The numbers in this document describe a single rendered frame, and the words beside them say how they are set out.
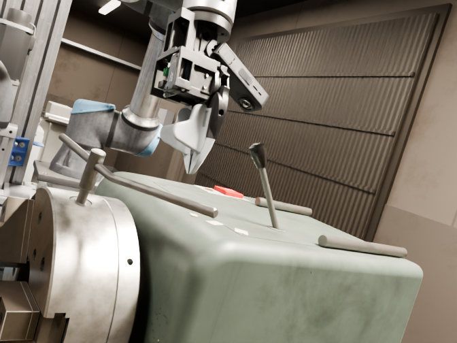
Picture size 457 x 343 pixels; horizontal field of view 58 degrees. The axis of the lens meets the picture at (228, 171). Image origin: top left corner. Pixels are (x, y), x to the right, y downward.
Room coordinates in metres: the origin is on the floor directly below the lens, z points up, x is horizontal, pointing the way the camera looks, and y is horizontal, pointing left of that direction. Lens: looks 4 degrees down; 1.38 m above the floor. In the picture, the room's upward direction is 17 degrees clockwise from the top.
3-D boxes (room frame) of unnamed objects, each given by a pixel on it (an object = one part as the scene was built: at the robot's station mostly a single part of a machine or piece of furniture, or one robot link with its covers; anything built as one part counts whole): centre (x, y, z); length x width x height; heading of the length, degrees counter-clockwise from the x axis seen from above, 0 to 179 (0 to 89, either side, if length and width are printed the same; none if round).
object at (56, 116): (7.61, 3.33, 0.59); 2.40 x 0.60 x 1.18; 30
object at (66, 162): (1.23, 0.44, 1.21); 0.15 x 0.15 x 0.10
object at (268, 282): (0.90, -0.10, 1.06); 0.59 x 0.48 x 0.39; 126
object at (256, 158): (0.77, -0.04, 1.38); 0.04 x 0.03 x 0.05; 126
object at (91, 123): (1.24, 0.43, 1.33); 0.13 x 0.12 x 0.14; 108
